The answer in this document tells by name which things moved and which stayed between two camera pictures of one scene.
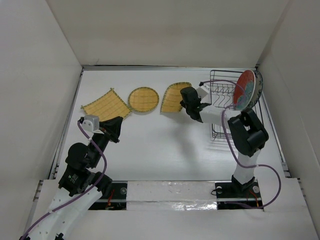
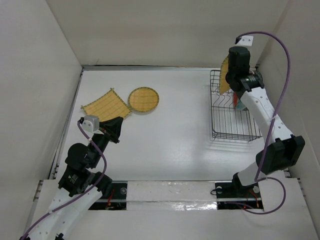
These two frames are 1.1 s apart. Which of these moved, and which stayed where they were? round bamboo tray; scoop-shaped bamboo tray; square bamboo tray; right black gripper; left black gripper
Moved: scoop-shaped bamboo tray; right black gripper
Stayed: square bamboo tray; left black gripper; round bamboo tray
